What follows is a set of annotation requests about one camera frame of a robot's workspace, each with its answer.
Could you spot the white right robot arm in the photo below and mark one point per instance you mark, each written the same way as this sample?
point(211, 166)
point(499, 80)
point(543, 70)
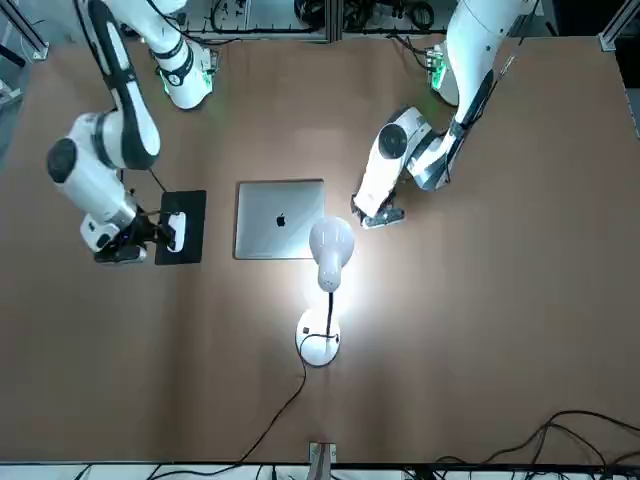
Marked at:
point(85, 185)

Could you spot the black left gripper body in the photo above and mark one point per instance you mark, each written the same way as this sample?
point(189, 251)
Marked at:
point(389, 202)

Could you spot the black mouse pad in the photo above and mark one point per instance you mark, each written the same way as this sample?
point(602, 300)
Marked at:
point(192, 230)

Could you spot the aluminium frame post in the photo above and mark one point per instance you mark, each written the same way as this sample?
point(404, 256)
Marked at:
point(612, 30)
point(322, 457)
point(332, 20)
point(36, 35)

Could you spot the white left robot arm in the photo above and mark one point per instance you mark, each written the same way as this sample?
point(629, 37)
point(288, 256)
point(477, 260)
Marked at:
point(380, 170)

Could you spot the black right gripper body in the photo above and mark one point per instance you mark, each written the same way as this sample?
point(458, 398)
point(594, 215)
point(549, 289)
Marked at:
point(132, 235)

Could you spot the white computer mouse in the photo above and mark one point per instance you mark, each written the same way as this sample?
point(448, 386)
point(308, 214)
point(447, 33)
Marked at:
point(178, 231)

